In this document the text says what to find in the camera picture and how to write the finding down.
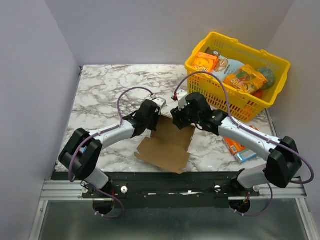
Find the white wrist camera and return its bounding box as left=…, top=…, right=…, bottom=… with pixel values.
left=152, top=97, right=166, bottom=109
left=171, top=90, right=188, bottom=111

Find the brown cardboard box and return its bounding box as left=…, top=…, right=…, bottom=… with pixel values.
left=134, top=115, right=196, bottom=174

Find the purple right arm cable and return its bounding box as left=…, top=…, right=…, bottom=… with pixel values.
left=172, top=71, right=315, bottom=217

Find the blue white small box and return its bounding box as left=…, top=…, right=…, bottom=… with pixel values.
left=235, top=149, right=257, bottom=164

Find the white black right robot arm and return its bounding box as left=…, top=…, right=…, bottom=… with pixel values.
left=171, top=90, right=302, bottom=196

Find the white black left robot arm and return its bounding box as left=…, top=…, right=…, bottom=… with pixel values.
left=58, top=97, right=166, bottom=198

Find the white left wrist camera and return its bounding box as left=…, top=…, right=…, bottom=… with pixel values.
left=152, top=97, right=166, bottom=109

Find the orange snack box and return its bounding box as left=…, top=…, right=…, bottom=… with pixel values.
left=192, top=51, right=220, bottom=72

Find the aluminium rail frame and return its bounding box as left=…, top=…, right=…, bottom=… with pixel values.
left=29, top=180, right=319, bottom=240

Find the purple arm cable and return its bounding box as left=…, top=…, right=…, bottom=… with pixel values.
left=172, top=71, right=315, bottom=217
left=68, top=86, right=156, bottom=219

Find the orange round item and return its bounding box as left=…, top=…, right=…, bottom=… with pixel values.
left=252, top=89, right=264, bottom=99

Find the orange small box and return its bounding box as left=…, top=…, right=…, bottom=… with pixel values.
left=223, top=137, right=257, bottom=157

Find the orange candy bag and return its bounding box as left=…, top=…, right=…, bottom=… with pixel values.
left=223, top=64, right=267, bottom=94

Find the light blue snack bag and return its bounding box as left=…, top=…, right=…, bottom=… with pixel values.
left=212, top=54, right=245, bottom=82

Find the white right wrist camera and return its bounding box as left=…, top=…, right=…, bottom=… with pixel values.
left=171, top=90, right=188, bottom=111

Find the green steel scouring pad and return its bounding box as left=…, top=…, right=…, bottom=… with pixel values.
left=256, top=66, right=276, bottom=91

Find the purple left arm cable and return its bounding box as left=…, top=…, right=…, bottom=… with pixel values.
left=68, top=86, right=156, bottom=219

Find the yellow plastic basket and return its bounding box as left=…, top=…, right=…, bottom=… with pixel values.
left=185, top=32, right=291, bottom=122

